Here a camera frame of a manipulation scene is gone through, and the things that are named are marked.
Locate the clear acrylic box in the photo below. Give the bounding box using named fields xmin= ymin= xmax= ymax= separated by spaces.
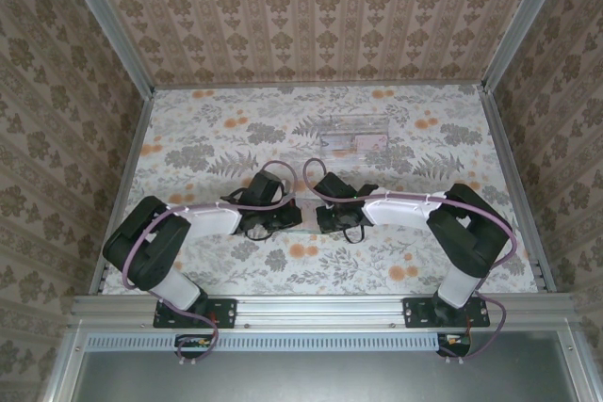
xmin=318 ymin=113 xmax=390 ymax=164

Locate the pale printed card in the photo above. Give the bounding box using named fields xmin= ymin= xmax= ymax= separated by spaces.
xmin=319 ymin=135 xmax=355 ymax=152

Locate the grey metal panel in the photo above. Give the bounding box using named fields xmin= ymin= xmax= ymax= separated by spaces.
xmin=74 ymin=331 xmax=577 ymax=402

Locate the aluminium mounting rail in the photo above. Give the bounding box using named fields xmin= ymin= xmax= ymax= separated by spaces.
xmin=69 ymin=293 xmax=579 ymax=330

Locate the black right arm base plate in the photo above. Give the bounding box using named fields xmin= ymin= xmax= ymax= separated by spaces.
xmin=403 ymin=297 xmax=491 ymax=330

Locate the grey slotted cable duct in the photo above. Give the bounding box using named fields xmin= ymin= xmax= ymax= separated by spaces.
xmin=87 ymin=333 xmax=442 ymax=353

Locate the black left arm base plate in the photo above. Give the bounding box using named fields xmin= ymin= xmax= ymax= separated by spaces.
xmin=153 ymin=297 xmax=237 ymax=330

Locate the aluminium table side rail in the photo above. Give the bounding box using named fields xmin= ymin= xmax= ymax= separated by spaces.
xmin=479 ymin=84 xmax=558 ymax=294
xmin=88 ymin=89 xmax=155 ymax=295

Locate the black cable connector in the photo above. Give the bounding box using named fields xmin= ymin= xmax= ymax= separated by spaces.
xmin=174 ymin=334 xmax=214 ymax=359
xmin=436 ymin=333 xmax=472 ymax=359

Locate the aluminium frame post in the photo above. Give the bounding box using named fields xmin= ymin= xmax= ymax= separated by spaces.
xmin=480 ymin=0 xmax=574 ymax=92
xmin=55 ymin=0 xmax=156 ymax=95

